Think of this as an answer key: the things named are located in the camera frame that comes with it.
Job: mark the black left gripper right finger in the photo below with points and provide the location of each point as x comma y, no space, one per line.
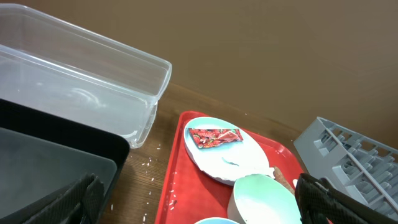
319,203

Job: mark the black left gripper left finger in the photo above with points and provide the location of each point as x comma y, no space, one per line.
77,202

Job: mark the green bowl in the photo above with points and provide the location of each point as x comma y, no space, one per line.
259,199

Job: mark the light blue bowl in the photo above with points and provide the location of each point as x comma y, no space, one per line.
216,220

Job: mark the red snack wrapper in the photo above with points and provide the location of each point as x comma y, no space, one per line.
208,138

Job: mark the grey dishwasher rack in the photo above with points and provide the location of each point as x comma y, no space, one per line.
354,164

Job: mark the black food waste tray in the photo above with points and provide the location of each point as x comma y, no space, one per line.
41,153

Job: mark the red serving tray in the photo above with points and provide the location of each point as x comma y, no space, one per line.
189,195

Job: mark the light blue plate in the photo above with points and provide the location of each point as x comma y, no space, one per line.
247,153

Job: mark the clear plastic storage bin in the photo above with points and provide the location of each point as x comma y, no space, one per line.
59,68

